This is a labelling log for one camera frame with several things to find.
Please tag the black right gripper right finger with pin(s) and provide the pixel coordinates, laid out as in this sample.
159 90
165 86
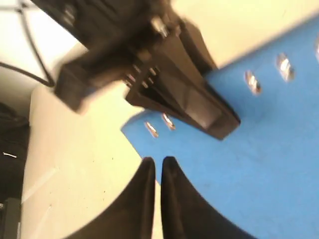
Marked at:
185 214

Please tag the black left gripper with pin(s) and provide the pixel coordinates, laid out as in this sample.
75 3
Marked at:
112 32

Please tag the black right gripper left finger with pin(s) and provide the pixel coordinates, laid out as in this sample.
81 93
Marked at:
131 214

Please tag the blue ring binder notebook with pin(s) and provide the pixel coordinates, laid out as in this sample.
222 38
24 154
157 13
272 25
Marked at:
264 176

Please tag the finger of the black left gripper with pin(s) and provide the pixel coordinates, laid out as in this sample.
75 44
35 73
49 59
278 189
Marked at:
195 46
170 83

